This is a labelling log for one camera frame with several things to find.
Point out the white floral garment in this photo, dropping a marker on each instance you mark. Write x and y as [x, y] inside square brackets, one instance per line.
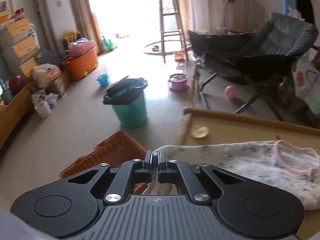
[275, 163]

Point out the wooden bar stool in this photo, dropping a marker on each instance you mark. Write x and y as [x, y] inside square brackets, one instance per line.
[171, 28]

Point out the black folding lounge chair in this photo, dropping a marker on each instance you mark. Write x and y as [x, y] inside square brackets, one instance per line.
[260, 59]

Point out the small blue bucket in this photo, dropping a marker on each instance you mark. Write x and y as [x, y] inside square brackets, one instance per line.
[103, 80]

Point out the yellow round lid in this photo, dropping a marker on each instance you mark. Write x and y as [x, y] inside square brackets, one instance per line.
[199, 131]

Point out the pink toy drum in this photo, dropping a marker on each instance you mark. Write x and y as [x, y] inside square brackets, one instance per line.
[178, 83]

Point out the white plastic bag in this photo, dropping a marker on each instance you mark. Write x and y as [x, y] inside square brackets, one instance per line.
[45, 74]

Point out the brown curtain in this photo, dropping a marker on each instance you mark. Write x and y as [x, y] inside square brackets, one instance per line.
[86, 22]

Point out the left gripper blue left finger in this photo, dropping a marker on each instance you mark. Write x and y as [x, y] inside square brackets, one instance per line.
[131, 172]

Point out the white cup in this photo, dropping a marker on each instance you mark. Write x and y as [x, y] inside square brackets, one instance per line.
[43, 109]

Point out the green trash bin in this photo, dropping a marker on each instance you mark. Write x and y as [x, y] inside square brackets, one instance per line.
[127, 99]

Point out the pink basket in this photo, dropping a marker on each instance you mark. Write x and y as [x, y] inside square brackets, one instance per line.
[79, 48]

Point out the wooden low cabinet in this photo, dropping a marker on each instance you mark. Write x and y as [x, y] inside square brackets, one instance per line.
[14, 112]

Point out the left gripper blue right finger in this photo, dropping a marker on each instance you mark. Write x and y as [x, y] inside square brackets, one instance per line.
[183, 177]

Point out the stacked drawer boxes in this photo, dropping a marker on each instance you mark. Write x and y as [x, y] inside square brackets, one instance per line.
[19, 47]

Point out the pink ball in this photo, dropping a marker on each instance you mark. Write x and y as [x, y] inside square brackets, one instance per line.
[231, 92]

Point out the white air conditioner unit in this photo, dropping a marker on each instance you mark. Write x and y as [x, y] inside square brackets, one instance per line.
[57, 19]

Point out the orange wicker basket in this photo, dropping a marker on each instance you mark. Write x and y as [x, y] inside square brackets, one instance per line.
[115, 150]

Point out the orange plastic tub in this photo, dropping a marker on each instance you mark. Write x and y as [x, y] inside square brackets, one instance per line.
[80, 67]

